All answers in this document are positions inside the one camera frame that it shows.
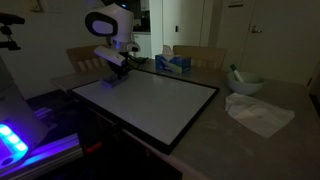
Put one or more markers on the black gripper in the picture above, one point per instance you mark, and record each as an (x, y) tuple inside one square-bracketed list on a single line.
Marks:
[(120, 67)]

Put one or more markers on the blue microfiber towel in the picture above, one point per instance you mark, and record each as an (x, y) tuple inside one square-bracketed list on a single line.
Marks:
[(111, 81)]

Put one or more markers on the black framed whiteboard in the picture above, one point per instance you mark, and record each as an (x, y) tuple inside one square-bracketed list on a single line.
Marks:
[(150, 103)]

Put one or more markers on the white kitchen cabinets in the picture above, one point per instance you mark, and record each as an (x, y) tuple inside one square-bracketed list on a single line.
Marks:
[(143, 45)]

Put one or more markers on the wooden slat-back chair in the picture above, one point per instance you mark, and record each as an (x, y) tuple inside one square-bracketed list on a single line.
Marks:
[(206, 55), (83, 56)]

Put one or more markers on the blue tissue box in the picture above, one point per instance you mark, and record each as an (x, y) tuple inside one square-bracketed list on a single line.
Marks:
[(173, 65)]

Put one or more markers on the green capped marker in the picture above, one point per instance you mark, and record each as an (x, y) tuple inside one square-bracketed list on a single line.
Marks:
[(236, 72)]

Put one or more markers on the pale green bowl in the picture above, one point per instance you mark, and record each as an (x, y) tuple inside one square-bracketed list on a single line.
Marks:
[(248, 87)]

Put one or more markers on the white crumpled cloth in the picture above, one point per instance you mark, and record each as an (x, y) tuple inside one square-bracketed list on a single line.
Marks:
[(260, 115)]

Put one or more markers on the white room door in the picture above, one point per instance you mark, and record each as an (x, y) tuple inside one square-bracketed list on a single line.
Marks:
[(286, 50)]

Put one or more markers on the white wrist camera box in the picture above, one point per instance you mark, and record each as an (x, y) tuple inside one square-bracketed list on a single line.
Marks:
[(110, 54)]

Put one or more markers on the small dark wall switch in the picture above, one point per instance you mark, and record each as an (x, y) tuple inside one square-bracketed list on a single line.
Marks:
[(176, 28)]

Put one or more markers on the aluminium mounting rail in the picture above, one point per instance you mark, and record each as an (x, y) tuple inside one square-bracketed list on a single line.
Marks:
[(63, 146)]

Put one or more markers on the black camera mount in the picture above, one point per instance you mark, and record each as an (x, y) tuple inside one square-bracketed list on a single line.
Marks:
[(10, 19)]

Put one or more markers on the small wall sign plate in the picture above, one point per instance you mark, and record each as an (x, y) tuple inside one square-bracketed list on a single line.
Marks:
[(235, 3)]

